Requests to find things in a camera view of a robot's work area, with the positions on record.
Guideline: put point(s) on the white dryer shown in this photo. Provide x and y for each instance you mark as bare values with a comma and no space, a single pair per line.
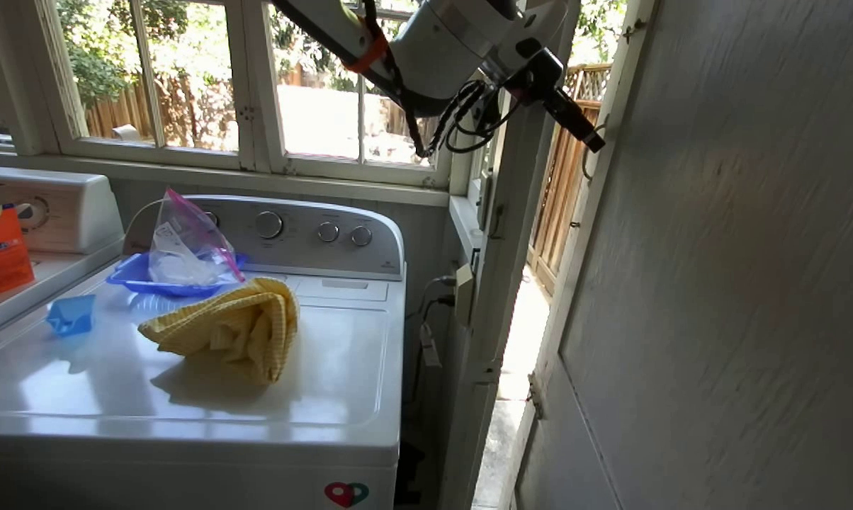
67,213

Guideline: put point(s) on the green leafy tree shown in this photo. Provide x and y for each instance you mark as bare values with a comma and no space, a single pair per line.
100,67

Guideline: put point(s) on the large white window frame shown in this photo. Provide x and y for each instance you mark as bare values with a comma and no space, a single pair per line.
256,123

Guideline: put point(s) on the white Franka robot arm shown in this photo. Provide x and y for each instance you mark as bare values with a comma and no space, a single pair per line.
444,45

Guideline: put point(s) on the silver washer knob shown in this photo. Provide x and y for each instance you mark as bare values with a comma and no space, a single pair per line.
361,237
271,225
327,230

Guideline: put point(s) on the yellow towel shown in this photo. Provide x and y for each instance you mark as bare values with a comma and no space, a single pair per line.
236,329

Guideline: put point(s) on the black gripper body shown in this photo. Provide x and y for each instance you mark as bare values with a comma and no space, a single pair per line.
541,69

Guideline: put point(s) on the clear pink-topped zip bag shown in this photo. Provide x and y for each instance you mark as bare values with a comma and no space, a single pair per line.
189,244

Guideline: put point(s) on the white wooden door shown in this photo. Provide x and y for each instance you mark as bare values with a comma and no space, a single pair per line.
728,285

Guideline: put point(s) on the red heart sticker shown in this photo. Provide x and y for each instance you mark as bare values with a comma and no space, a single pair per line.
348,494

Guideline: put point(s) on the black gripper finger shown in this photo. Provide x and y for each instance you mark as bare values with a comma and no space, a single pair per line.
583,123

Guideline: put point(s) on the small blue plastic scoop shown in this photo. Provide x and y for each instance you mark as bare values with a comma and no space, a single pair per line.
73,317

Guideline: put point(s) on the white washing machine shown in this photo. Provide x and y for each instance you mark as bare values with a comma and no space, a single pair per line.
286,399

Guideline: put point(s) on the wooden fence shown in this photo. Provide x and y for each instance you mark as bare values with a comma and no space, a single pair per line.
562,200

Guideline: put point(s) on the narrow white window frame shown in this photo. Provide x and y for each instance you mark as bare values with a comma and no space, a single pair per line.
526,209

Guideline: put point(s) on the white wall outlet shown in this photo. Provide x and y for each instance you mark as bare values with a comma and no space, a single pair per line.
463,297

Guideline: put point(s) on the blue plastic bag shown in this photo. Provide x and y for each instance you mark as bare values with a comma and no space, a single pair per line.
132,277

